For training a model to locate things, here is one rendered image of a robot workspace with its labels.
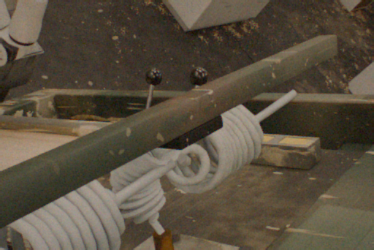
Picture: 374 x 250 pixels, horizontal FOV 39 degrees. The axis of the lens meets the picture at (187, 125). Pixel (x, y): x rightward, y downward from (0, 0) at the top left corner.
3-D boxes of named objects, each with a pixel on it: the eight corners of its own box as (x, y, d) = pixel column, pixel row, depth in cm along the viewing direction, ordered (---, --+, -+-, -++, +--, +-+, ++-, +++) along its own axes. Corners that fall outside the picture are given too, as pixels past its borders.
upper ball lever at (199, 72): (187, 134, 107) (198, 70, 109) (201, 135, 105) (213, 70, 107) (175, 130, 104) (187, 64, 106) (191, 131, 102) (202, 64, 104)
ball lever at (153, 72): (142, 131, 115) (154, 71, 117) (156, 131, 112) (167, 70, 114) (131, 127, 112) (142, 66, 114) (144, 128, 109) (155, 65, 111)
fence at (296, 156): (4, 128, 150) (1, 114, 149) (321, 159, 92) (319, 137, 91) (-11, 134, 147) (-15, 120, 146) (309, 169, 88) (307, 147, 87)
